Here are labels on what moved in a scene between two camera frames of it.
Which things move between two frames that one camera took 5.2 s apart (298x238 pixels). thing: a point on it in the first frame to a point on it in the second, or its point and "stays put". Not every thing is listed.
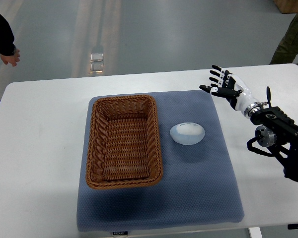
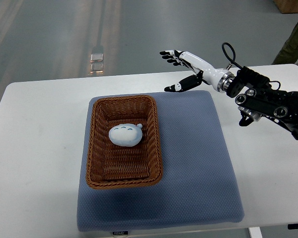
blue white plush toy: [187, 133] to [126, 135]
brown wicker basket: [124, 149] stays put
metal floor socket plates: [96, 67] stays put
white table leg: [255, 232] stays put
